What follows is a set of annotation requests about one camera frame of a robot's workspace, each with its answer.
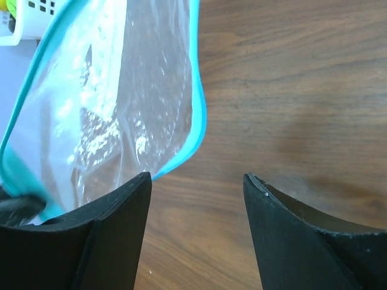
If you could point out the blue zip top bag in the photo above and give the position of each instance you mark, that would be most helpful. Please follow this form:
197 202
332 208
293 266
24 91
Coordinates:
113 90

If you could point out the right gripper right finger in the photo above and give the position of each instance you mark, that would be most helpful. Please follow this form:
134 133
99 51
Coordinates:
300 247

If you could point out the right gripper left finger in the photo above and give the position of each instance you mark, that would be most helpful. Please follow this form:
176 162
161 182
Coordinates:
96 246

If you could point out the white plastic basket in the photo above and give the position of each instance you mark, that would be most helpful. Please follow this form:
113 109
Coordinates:
26 19

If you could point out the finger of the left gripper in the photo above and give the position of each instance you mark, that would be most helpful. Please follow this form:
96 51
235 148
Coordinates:
17 211

